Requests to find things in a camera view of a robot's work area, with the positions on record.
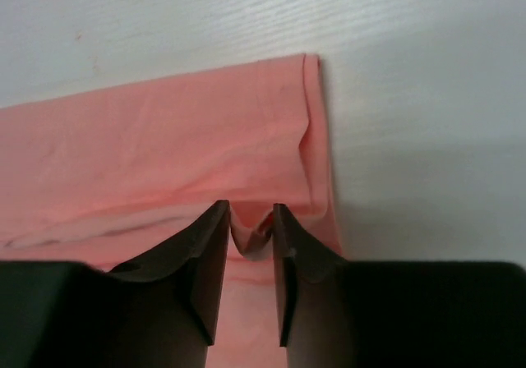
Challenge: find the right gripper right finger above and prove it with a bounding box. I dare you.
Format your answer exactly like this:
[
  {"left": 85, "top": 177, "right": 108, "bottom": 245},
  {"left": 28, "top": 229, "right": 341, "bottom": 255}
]
[{"left": 271, "top": 204, "right": 353, "bottom": 347}]

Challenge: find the pink t-shirt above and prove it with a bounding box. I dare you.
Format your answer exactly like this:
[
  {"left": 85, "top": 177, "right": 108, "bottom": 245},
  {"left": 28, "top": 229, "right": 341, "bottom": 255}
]
[{"left": 1, "top": 54, "right": 339, "bottom": 367}]

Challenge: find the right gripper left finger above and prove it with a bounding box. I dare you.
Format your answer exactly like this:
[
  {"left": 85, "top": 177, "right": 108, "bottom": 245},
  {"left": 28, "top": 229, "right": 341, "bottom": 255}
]
[{"left": 109, "top": 200, "right": 229, "bottom": 346}]

